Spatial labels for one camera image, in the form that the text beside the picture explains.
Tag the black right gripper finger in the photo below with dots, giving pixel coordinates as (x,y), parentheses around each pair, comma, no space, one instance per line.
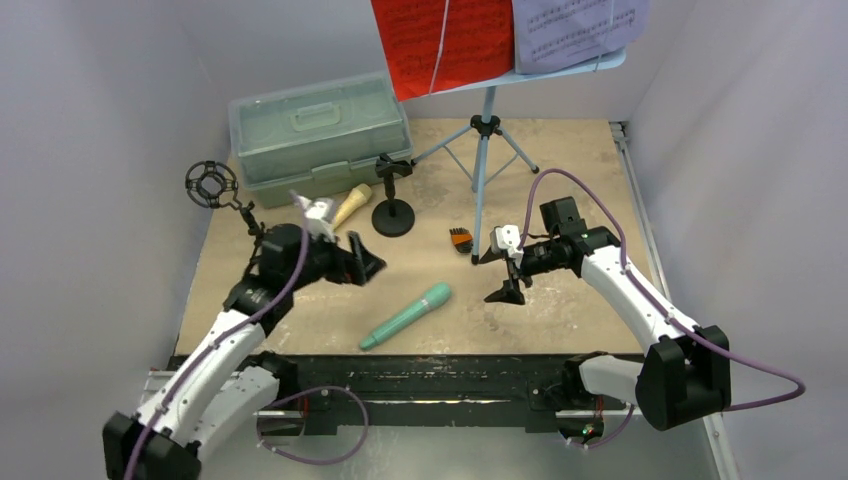
(490,255)
(509,293)

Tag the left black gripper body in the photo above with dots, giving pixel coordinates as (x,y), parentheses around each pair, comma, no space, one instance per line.
(323,260)

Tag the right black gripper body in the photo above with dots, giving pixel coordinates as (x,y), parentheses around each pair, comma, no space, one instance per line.
(519,266)

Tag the black round-base microphone stand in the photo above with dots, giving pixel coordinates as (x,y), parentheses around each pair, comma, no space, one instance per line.
(392,217)

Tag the mint green microphone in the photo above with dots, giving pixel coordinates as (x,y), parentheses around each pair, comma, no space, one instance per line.
(431,300)

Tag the cream yellow microphone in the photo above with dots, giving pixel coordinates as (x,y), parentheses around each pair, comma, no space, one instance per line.
(356,198)

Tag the light blue music stand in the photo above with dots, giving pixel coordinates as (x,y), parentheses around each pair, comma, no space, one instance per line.
(487,124)

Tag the black tripod microphone stand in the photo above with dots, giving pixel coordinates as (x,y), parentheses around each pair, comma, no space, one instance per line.
(214,185)

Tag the red sheet music page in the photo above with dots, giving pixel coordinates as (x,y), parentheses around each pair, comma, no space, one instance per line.
(432,46)

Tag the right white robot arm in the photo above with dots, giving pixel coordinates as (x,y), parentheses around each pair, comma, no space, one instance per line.
(642,311)

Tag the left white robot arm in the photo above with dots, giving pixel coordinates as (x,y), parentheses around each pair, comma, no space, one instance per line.
(218,331)

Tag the orange black hex key set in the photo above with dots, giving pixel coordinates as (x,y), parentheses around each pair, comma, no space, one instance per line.
(461,239)

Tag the grey-green plastic toolbox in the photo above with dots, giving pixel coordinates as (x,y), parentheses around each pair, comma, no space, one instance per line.
(318,140)

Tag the lavender sheet music page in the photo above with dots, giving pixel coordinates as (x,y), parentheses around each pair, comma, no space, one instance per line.
(553,35)

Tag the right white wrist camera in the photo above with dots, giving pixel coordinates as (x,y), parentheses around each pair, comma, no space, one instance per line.
(506,241)

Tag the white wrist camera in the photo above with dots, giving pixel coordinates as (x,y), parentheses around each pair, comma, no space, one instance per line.
(319,216)
(506,241)

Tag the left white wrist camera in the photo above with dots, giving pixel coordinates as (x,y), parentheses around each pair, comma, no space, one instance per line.
(319,216)

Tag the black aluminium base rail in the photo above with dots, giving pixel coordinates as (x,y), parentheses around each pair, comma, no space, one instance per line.
(428,391)

